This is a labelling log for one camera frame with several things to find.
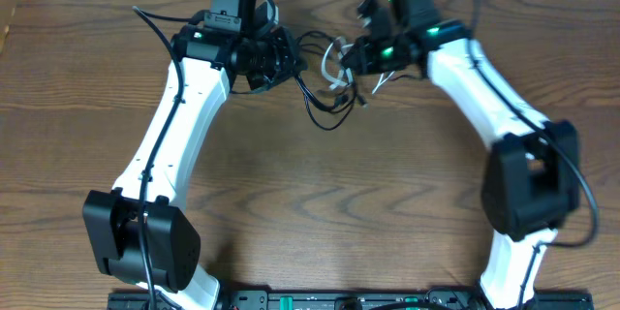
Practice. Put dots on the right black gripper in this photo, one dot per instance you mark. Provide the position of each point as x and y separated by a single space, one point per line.
366 64

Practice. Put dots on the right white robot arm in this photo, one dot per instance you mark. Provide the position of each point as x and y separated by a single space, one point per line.
529 185

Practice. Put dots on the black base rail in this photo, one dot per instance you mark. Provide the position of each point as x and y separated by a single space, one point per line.
449 299

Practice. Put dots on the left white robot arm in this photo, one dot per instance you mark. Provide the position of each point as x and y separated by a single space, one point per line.
138 230

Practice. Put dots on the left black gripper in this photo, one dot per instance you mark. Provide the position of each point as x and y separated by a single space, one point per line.
291 59

